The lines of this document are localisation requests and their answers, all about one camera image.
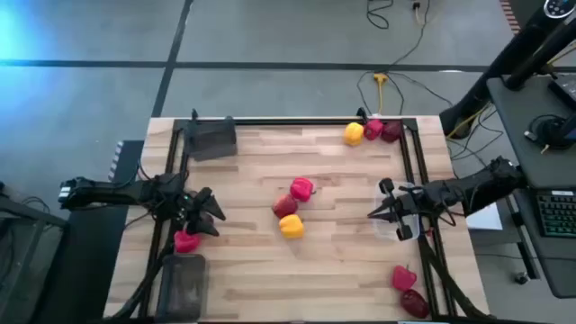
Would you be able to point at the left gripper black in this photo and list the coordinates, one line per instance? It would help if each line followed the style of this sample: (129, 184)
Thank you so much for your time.
(182, 204)

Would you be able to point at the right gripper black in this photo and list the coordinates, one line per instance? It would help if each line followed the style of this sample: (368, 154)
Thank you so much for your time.
(411, 207)

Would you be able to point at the orange-red bell pepper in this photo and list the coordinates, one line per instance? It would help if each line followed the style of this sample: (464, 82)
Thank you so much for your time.
(284, 206)

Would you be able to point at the dark red bell pepper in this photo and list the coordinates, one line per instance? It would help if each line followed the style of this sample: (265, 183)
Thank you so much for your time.
(414, 303)
(391, 131)

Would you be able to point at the yellow bell pepper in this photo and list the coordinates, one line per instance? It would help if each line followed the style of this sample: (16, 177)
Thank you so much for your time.
(292, 226)
(353, 133)

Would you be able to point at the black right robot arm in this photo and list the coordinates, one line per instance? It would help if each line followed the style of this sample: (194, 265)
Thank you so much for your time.
(472, 189)

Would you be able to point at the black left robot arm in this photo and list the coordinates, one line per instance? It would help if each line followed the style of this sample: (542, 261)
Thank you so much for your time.
(112, 191)

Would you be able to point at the clear plastic bin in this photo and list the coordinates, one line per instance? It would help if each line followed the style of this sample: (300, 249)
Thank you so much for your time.
(380, 230)

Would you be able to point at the dark translucent plastic bin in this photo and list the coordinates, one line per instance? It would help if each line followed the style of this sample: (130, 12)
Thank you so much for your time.
(180, 288)
(211, 139)

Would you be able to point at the white paper sheet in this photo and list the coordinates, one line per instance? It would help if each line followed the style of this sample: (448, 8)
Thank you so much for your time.
(483, 218)

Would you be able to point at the black cabinet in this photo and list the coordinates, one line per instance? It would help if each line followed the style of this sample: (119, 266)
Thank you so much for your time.
(85, 270)

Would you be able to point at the black caster wheel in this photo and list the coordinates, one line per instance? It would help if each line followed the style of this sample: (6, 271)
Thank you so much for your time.
(522, 277)

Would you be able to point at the grey desk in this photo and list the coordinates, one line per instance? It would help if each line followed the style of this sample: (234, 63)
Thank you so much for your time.
(517, 135)

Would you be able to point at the backlit black keyboard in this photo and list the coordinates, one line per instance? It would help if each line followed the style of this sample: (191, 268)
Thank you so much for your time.
(558, 213)

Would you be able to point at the black round stand base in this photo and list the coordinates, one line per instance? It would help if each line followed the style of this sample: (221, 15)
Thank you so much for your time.
(551, 130)

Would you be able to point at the dark metal cart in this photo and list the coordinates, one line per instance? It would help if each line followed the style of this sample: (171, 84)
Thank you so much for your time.
(27, 252)

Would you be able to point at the black flat desk device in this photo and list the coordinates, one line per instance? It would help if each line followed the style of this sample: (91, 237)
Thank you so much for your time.
(567, 87)

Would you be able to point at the round black dial device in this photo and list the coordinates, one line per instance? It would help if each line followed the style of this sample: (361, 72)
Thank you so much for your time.
(560, 6)

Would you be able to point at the thick black stand post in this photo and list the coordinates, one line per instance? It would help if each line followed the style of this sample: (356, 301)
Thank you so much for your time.
(495, 76)

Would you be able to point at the thin black stand post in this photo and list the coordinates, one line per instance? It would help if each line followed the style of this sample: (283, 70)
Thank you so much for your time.
(540, 58)

